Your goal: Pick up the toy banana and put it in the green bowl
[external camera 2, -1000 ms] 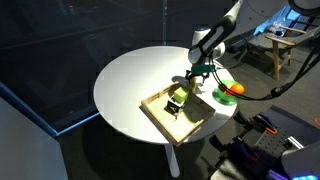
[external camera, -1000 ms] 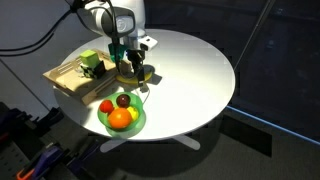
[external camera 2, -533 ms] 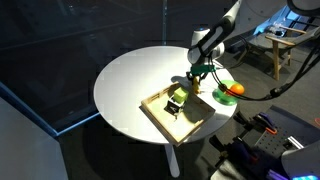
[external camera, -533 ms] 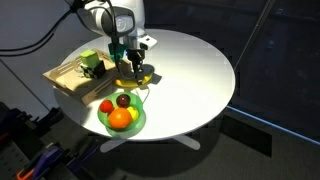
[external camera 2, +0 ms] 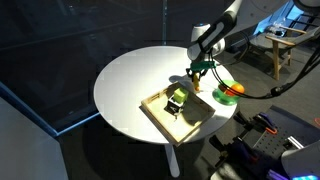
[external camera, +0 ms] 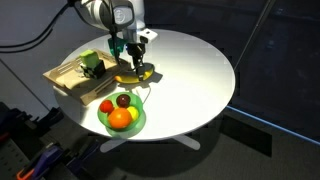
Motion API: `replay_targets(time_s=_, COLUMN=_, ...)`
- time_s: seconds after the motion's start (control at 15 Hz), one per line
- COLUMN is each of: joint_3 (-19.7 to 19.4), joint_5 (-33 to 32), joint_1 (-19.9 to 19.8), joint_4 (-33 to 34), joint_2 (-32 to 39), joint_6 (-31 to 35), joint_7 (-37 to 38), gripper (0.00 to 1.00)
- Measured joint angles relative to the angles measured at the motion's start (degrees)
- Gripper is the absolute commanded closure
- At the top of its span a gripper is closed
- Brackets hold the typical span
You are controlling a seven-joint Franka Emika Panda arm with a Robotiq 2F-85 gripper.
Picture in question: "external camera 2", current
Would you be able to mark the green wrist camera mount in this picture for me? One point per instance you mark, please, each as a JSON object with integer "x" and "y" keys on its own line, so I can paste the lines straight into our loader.
{"x": 203, "y": 65}

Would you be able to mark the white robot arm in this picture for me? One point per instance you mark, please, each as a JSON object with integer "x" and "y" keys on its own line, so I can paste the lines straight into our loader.
{"x": 213, "y": 33}

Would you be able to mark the wooden armchair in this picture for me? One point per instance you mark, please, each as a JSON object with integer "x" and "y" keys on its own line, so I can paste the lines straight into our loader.
{"x": 276, "y": 56}

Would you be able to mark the purple orange bar clamp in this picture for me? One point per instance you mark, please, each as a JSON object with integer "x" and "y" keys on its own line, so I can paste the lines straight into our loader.
{"x": 266, "y": 121}
{"x": 241, "y": 150}

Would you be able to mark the black white checkered cube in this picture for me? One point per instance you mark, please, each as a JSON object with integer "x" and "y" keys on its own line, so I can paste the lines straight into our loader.
{"x": 173, "y": 106}

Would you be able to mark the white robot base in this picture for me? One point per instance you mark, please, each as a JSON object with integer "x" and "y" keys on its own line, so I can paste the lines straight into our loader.
{"x": 301, "y": 160}

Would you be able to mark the white table pedestal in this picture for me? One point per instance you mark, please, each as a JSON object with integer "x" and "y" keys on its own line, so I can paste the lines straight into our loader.
{"x": 171, "y": 160}

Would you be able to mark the light green cube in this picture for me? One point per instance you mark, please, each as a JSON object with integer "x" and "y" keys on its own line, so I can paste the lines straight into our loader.
{"x": 181, "y": 95}

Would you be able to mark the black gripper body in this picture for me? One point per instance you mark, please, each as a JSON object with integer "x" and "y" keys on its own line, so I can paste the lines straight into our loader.
{"x": 196, "y": 72}

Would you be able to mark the blue floor rail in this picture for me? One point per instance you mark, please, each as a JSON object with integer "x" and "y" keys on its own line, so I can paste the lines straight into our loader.
{"x": 30, "y": 111}

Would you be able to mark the toy orange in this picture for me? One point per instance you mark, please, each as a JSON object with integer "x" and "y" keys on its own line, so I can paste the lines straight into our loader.
{"x": 237, "y": 88}

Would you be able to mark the green plastic bowl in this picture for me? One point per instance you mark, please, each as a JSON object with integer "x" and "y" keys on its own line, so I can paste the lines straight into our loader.
{"x": 225, "y": 99}

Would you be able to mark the wooden tray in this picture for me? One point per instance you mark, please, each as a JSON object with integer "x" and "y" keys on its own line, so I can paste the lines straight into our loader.
{"x": 196, "y": 115}

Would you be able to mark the aluminium extrusion bar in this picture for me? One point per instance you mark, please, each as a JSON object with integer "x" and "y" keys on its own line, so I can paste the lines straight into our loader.
{"x": 295, "y": 142}
{"x": 276, "y": 175}

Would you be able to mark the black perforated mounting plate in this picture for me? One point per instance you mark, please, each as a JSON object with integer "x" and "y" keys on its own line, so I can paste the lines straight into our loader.
{"x": 283, "y": 131}

